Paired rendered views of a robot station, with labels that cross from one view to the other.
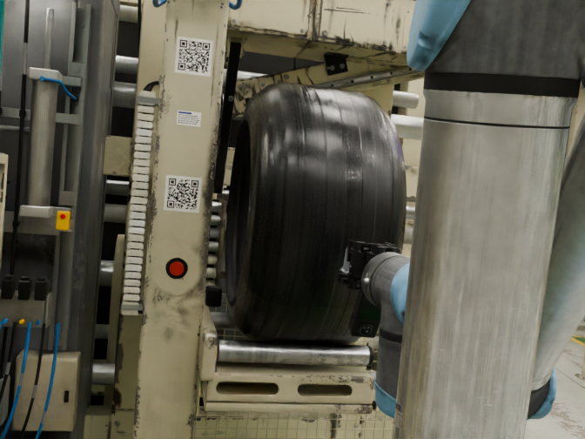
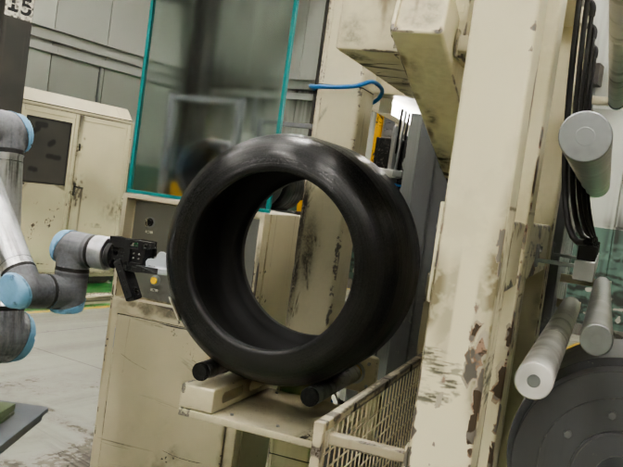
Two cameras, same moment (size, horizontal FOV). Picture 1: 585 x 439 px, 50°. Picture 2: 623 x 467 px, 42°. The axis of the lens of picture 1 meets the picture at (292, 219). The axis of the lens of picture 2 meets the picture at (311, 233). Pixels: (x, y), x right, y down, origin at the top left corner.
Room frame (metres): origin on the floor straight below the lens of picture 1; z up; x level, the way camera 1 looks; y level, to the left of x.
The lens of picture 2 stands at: (2.55, -1.70, 1.36)
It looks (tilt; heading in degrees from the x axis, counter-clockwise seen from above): 3 degrees down; 122
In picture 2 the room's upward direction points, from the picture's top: 8 degrees clockwise
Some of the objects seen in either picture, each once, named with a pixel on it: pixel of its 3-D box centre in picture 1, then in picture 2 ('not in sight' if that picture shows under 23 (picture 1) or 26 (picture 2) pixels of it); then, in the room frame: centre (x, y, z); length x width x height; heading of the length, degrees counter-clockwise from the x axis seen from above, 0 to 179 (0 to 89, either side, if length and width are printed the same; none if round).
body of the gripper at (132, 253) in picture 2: (374, 269); (130, 255); (1.05, -0.15, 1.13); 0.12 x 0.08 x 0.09; 12
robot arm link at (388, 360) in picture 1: (415, 374); (66, 289); (0.88, -0.19, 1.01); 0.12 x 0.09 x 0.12; 87
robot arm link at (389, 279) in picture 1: (413, 294); (76, 249); (0.88, -0.18, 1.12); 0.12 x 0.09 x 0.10; 12
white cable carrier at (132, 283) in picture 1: (141, 204); not in sight; (1.35, 0.33, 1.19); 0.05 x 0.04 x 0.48; 12
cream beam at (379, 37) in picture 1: (331, 28); (433, 48); (1.79, -0.06, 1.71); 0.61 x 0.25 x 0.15; 102
